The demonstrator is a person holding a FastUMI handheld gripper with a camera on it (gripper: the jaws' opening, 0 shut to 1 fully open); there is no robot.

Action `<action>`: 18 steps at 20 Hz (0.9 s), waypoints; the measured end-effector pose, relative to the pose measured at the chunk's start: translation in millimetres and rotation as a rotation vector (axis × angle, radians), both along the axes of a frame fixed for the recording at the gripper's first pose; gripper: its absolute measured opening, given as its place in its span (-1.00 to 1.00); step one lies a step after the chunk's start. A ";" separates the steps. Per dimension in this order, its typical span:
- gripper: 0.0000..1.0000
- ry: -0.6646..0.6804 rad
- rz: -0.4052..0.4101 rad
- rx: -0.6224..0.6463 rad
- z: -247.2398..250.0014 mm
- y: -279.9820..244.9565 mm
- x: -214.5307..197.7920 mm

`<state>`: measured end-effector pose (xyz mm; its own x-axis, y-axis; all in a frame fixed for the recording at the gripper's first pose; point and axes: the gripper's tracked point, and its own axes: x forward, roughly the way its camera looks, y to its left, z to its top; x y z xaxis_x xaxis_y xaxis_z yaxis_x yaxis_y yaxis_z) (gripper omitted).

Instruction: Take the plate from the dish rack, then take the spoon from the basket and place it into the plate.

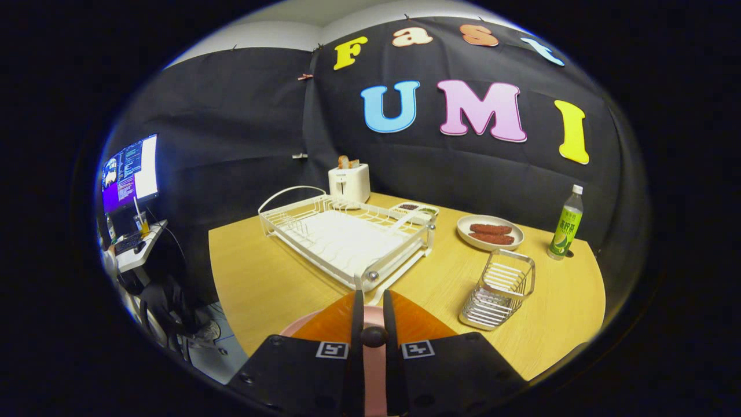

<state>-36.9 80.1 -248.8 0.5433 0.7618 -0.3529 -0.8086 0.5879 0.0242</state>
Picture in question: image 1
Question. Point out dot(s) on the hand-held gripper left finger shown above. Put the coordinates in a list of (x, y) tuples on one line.
[(358, 370)]

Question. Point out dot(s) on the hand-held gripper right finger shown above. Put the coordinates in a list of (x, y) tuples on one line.
[(392, 370)]

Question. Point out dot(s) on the pink plate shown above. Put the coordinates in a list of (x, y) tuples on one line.
[(375, 376)]

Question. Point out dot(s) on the white round plate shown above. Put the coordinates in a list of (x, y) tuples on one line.
[(465, 231)]

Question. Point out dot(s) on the white sectioned tray with beans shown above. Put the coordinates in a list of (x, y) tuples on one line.
[(408, 207)]

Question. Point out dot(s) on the brown sausage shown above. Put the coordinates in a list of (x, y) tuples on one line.
[(492, 238), (491, 229)]

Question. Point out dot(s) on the white toaster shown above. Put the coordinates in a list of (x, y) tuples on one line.
[(350, 185)]

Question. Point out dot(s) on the green label drink bottle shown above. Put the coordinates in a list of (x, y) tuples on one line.
[(567, 229)]

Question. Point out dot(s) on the white side desk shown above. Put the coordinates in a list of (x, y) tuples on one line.
[(147, 252)]

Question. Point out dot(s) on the cup with orange drink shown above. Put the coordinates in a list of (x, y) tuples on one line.
[(143, 226)]

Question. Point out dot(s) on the black keyboard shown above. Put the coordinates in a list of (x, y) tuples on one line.
[(127, 243)]

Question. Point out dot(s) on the black backdrop cloth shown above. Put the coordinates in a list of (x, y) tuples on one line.
[(231, 116)]

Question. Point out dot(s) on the computer monitor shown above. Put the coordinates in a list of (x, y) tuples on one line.
[(142, 168)]

